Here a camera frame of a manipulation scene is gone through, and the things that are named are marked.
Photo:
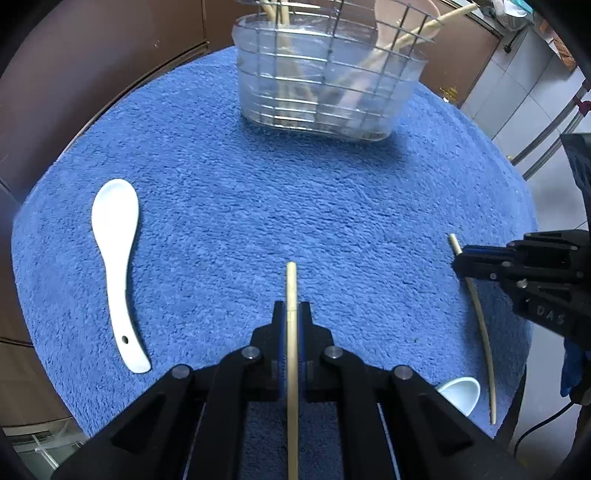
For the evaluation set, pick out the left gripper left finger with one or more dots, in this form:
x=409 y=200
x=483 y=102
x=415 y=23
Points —
x=270 y=382

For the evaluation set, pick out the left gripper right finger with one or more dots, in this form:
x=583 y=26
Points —
x=312 y=340

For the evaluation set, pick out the white ceramic spoon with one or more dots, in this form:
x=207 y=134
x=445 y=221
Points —
x=114 y=221
x=463 y=393

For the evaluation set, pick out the beige wooden spoon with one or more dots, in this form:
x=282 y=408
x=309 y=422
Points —
x=359 y=83

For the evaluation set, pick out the left blue white gloved hand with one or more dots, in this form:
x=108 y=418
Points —
x=575 y=376

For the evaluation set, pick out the blue terry towel mat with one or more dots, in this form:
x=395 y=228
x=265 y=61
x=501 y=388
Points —
x=224 y=205

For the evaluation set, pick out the orange patterned hanging cloth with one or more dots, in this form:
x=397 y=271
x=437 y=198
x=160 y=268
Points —
x=562 y=51

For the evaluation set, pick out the clear wire utensil holder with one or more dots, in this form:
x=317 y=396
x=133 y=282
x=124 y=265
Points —
x=328 y=38

